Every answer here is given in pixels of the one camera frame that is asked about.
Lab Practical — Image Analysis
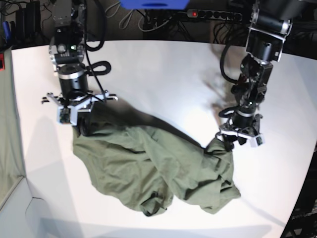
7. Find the red black clamp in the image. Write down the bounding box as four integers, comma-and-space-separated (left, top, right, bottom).
0, 53, 5, 71

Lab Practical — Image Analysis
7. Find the blue box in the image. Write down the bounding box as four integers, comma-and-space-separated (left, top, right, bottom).
119, 0, 189, 9

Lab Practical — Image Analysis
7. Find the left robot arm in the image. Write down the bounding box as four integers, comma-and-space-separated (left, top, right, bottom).
217, 0, 308, 151

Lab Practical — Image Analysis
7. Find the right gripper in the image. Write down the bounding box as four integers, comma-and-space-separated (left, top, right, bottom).
41, 74, 118, 136

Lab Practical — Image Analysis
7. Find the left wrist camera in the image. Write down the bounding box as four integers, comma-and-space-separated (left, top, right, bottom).
249, 134, 265, 148

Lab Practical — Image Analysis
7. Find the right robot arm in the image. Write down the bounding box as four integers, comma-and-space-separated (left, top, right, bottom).
42, 0, 117, 136

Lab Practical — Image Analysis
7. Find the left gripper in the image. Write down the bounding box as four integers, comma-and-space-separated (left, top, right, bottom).
216, 110, 263, 152

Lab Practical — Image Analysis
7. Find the black power strip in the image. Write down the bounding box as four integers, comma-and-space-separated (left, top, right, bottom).
186, 9, 243, 22

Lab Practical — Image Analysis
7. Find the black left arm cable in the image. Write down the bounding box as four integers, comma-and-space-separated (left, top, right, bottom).
219, 43, 240, 84

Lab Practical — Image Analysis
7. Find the blue handled tool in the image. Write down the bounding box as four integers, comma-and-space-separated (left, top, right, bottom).
2, 21, 11, 42

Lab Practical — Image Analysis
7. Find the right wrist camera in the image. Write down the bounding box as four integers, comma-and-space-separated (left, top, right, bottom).
57, 108, 75, 126

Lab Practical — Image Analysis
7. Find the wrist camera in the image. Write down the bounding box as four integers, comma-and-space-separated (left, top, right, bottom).
249, 134, 265, 148
57, 108, 75, 126

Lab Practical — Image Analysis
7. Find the grey curtain cloth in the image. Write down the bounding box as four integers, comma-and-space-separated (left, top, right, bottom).
0, 49, 26, 206

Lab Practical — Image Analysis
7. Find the olive green t-shirt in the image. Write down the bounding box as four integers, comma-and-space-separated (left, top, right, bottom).
72, 103, 241, 217

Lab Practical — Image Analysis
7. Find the black case on floor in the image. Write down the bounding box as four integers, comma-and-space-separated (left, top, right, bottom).
15, 0, 41, 41

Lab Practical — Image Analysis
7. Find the white looped cable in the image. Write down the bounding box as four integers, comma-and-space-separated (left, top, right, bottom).
118, 9, 136, 29

